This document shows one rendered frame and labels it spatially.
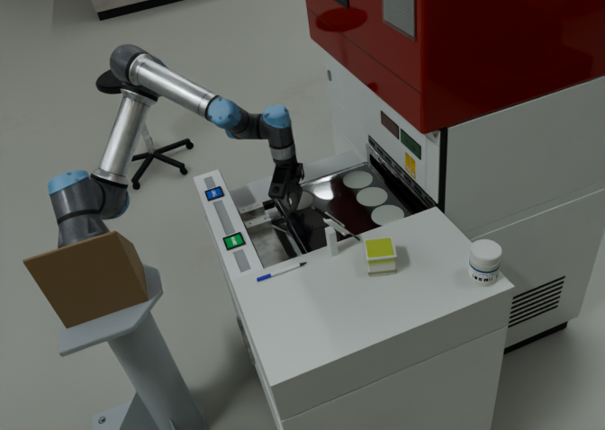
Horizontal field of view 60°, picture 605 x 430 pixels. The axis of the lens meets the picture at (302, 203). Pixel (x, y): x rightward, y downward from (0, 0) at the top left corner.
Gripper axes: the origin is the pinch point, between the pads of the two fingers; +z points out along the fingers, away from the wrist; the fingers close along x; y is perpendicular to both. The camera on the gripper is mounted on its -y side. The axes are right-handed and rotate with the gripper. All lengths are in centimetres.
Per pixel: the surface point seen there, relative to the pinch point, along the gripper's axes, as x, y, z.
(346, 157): -7.2, 44.0, 9.3
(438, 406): -50, -39, 34
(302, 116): 72, 213, 91
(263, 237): 6.7, -10.5, 3.3
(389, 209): -30.3, 5.9, 1.3
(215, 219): 20.3, -12.4, -4.7
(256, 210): 12.5, -0.2, 1.0
